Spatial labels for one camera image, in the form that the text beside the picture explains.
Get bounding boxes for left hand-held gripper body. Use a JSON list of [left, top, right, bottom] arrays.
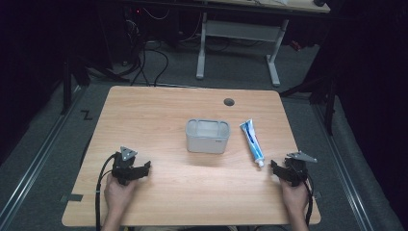
[[111, 146, 142, 187]]

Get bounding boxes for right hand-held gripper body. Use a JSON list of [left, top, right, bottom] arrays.
[[283, 150, 319, 188]]

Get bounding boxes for person's right hand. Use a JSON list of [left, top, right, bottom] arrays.
[[278, 178, 310, 212]]

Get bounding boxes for person's left hand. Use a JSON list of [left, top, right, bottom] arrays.
[[103, 174, 140, 212]]

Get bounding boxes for blue white toothpaste tube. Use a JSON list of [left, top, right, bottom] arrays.
[[239, 117, 267, 168]]

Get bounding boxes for white plastic storage box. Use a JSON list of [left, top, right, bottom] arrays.
[[185, 118, 232, 155]]

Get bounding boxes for black metal stand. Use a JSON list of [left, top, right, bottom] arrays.
[[279, 75, 338, 137], [60, 54, 92, 116]]

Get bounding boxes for dark computer tower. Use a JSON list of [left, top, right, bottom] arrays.
[[121, 5, 148, 65]]

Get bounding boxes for white-legged wooden desk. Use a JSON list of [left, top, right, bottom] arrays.
[[194, 0, 332, 89]]

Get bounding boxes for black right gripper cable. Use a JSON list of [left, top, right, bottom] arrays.
[[300, 171, 316, 227]]

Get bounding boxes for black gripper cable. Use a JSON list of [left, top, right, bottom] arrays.
[[300, 171, 316, 227], [94, 153, 119, 231]]

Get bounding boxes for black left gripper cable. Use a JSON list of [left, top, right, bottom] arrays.
[[94, 153, 119, 231]]

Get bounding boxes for grey metal floor rail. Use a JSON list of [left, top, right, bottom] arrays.
[[0, 86, 85, 225], [312, 103, 375, 231]]

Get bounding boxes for black floor cables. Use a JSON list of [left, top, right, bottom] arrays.
[[119, 18, 171, 88]]

